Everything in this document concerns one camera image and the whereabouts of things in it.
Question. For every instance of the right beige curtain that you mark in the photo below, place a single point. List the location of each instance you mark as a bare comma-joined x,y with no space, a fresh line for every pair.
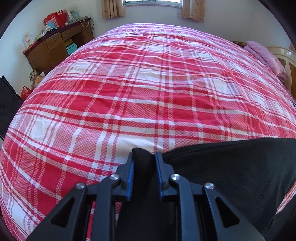
194,10

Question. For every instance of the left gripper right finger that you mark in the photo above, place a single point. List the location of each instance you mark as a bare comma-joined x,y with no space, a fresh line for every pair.
201,211

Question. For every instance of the window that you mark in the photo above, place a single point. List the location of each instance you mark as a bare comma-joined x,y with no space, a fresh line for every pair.
169,3

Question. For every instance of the red plaid bed cover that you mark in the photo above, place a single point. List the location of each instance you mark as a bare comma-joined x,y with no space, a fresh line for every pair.
151,86

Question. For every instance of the red gift bag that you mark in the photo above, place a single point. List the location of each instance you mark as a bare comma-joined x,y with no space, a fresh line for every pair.
58,19

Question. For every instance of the cream wooden headboard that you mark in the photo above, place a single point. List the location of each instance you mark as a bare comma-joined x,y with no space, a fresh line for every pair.
287,58

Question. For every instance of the red plastic bag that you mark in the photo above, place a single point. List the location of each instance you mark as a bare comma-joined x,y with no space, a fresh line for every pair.
25,93

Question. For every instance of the patterned bag on floor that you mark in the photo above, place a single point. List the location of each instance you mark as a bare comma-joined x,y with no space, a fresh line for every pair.
35,78

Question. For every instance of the folded pink blanket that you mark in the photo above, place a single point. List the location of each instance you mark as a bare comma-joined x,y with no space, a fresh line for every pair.
268,59

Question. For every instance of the left beige curtain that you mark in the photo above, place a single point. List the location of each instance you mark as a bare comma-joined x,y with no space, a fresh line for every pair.
112,9

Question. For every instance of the black pants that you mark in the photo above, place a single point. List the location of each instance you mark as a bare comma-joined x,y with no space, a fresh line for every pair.
254,175

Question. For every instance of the beige curtain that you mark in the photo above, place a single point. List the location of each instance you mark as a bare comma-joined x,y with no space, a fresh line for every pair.
112,9
194,10

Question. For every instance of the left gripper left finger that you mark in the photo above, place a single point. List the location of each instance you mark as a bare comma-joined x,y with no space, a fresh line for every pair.
69,219

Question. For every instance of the wooden desk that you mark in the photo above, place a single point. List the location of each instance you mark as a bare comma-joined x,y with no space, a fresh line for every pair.
49,51

